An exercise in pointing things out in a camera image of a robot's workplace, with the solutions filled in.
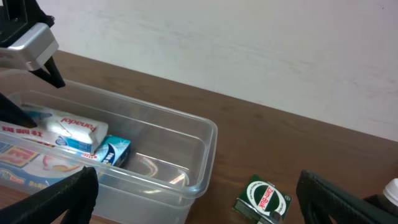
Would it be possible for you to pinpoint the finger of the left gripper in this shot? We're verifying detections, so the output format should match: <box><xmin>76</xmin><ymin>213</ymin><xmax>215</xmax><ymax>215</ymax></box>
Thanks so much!
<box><xmin>1</xmin><ymin>94</ymin><xmax>37</xmax><ymax>128</ymax></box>

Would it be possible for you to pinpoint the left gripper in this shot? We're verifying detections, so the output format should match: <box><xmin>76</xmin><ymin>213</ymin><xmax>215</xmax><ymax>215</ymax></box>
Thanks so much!
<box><xmin>1</xmin><ymin>0</ymin><xmax>65</xmax><ymax>88</ymax></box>

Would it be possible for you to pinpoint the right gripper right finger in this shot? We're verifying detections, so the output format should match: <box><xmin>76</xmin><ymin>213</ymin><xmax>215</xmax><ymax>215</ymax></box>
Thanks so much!
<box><xmin>296</xmin><ymin>170</ymin><xmax>397</xmax><ymax>224</ymax></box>

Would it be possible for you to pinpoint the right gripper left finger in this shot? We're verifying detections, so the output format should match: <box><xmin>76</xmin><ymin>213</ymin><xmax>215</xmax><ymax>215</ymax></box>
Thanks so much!
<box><xmin>1</xmin><ymin>167</ymin><xmax>99</xmax><ymax>224</ymax></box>

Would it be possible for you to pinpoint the green Zam-Buk box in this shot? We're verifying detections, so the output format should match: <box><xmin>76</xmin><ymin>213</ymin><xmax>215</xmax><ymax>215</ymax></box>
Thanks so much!
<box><xmin>233</xmin><ymin>174</ymin><xmax>292</xmax><ymax>224</ymax></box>

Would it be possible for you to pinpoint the blue Kool Fever box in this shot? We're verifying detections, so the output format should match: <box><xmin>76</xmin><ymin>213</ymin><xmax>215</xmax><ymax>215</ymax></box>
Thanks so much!
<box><xmin>0</xmin><ymin>121</ymin><xmax>132</xmax><ymax>190</ymax></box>

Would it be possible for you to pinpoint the white Panadol box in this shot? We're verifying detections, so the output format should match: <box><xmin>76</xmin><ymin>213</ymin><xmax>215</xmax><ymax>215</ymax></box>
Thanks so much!
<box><xmin>21</xmin><ymin>104</ymin><xmax>108</xmax><ymax>154</ymax></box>

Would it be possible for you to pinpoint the clear plastic container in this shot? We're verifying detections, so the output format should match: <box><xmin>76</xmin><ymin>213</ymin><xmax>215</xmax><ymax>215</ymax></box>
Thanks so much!
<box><xmin>1</xmin><ymin>70</ymin><xmax>218</xmax><ymax>223</ymax></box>

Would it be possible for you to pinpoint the dark bottle white cap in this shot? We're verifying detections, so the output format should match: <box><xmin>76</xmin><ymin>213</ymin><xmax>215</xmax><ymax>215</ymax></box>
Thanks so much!
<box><xmin>364</xmin><ymin>178</ymin><xmax>398</xmax><ymax>217</ymax></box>

